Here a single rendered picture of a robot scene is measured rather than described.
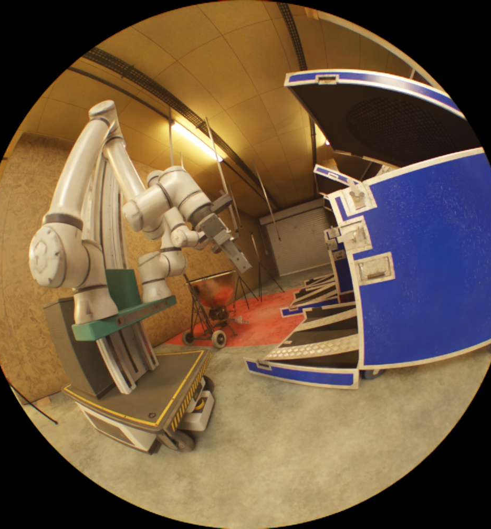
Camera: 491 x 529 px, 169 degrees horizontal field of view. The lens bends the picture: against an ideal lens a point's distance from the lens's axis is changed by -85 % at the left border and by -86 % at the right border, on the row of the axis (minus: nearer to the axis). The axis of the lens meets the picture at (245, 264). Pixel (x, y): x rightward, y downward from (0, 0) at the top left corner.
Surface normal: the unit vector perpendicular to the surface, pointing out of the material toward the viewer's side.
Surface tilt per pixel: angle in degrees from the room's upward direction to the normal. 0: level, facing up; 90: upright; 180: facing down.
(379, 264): 90
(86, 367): 90
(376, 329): 90
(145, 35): 180
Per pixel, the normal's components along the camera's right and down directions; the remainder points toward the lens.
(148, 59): 0.26, 0.96
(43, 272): 0.38, 0.04
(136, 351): 0.96, -0.26
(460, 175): -0.67, 0.15
